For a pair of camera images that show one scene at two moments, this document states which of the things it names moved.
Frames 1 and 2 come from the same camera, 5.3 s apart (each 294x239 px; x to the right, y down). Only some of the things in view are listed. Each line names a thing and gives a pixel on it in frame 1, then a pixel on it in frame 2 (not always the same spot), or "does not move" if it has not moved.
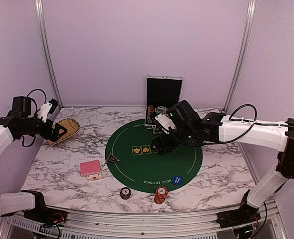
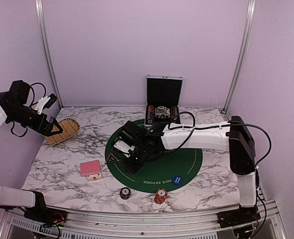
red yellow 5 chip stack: x=161 y=193 does not move
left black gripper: x=53 y=137 -> x=39 y=128
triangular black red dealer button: x=111 y=159 does not move
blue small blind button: x=177 y=180 does not move
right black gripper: x=158 y=142 -> x=133 y=168
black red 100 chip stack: x=125 y=193 does not move
